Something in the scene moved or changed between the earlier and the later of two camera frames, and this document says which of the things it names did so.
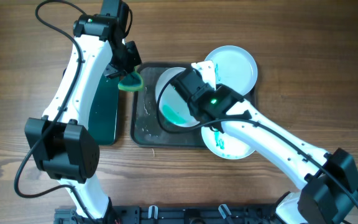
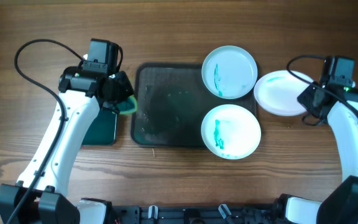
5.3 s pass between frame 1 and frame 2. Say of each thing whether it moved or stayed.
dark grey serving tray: stayed
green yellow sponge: moved
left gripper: moved
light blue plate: stayed
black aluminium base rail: stayed
